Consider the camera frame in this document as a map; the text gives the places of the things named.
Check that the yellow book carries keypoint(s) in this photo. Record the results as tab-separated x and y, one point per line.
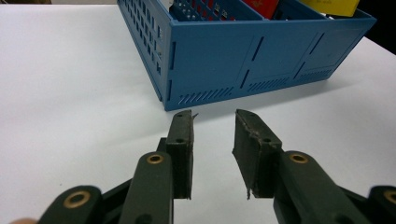
330	6

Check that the red hardcover book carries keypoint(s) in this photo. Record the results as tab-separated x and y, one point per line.
261	7

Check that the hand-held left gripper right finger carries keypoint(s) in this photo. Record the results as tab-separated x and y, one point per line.
258	165

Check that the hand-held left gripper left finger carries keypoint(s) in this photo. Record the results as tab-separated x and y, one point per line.
182	168

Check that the blue plastic book rack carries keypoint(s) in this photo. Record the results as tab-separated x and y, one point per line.
211	59

